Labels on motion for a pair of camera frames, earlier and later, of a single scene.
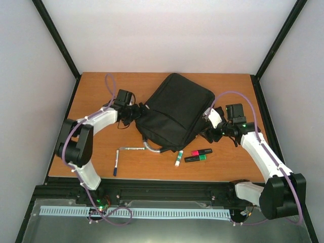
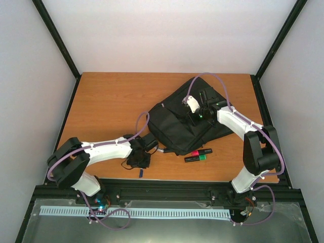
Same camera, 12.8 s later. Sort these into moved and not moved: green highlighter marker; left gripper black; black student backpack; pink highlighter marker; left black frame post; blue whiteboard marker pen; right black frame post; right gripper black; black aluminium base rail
Moved: blue whiteboard marker pen; right gripper black; black student backpack; left gripper black
Not moved: pink highlighter marker; left black frame post; right black frame post; green highlighter marker; black aluminium base rail
